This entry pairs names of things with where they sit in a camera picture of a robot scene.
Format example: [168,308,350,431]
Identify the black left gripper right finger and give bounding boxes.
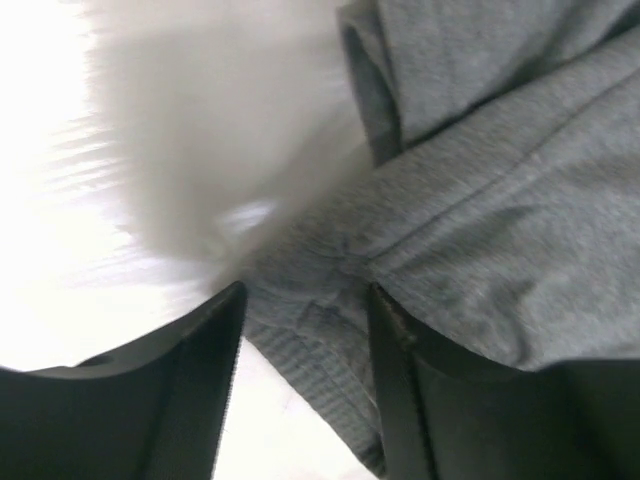
[368,285,639,480]

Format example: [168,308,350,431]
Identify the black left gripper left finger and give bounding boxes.
[1,282,247,480]

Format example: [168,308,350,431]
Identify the grey shorts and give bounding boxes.
[244,1,639,477]

